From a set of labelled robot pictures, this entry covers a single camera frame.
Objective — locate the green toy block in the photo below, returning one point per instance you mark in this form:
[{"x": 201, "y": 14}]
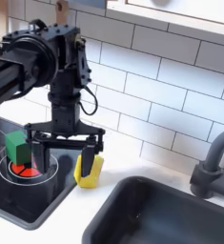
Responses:
[{"x": 16, "y": 149}]

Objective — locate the black toy stove top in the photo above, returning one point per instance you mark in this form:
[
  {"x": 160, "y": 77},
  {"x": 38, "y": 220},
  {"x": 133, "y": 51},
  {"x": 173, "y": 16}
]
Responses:
[{"x": 30, "y": 200}]

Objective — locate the yellow toy block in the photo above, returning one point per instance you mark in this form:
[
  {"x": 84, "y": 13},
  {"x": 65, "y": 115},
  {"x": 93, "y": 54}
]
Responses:
[{"x": 97, "y": 174}]

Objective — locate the dark grey tap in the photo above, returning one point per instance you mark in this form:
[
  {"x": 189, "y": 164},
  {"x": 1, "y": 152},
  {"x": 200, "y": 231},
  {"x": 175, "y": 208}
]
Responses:
[{"x": 208, "y": 178}]

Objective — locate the slotted wooden spatula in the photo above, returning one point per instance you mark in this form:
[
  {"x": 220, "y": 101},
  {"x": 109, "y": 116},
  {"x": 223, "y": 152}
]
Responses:
[{"x": 3, "y": 19}]

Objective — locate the light wooden shelf frame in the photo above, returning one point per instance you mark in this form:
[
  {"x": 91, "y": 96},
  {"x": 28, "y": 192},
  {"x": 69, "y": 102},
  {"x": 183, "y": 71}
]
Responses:
[{"x": 180, "y": 24}]

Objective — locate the dark grey sink basin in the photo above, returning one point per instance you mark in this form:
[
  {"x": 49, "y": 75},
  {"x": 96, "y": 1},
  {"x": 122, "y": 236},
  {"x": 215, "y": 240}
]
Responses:
[{"x": 167, "y": 216}]

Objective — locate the wooden spoon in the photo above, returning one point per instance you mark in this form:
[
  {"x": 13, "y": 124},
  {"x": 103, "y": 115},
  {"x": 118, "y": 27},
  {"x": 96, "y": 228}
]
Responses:
[{"x": 62, "y": 11}]

